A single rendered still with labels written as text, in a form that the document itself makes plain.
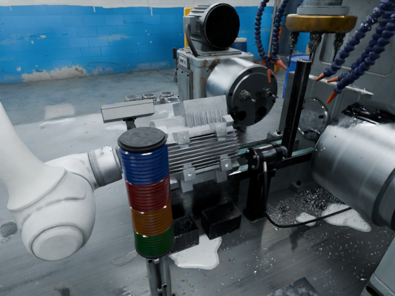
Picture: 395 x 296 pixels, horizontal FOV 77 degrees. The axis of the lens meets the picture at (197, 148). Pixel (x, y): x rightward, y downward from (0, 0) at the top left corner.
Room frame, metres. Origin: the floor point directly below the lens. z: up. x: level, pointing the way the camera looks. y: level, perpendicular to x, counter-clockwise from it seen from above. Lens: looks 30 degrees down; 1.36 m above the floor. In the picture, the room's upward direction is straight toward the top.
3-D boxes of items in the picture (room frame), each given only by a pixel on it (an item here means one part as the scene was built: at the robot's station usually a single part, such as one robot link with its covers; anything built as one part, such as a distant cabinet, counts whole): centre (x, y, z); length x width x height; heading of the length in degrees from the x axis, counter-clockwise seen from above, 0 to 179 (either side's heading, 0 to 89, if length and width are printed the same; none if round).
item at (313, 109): (0.80, -0.39, 1.01); 0.15 x 0.02 x 0.15; 24
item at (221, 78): (1.09, -0.16, 1.04); 0.37 x 0.25 x 0.25; 24
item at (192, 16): (1.33, -0.02, 1.16); 0.33 x 0.26 x 0.42; 24
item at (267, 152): (0.60, -0.35, 0.92); 0.45 x 0.13 x 0.24; 114
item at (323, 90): (0.83, -0.45, 0.97); 0.30 x 0.11 x 0.34; 24
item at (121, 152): (0.27, 0.07, 1.19); 0.06 x 0.06 x 0.04
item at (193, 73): (1.31, -0.06, 0.99); 0.35 x 0.31 x 0.37; 24
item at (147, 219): (0.27, 0.07, 1.10); 0.06 x 0.06 x 0.04
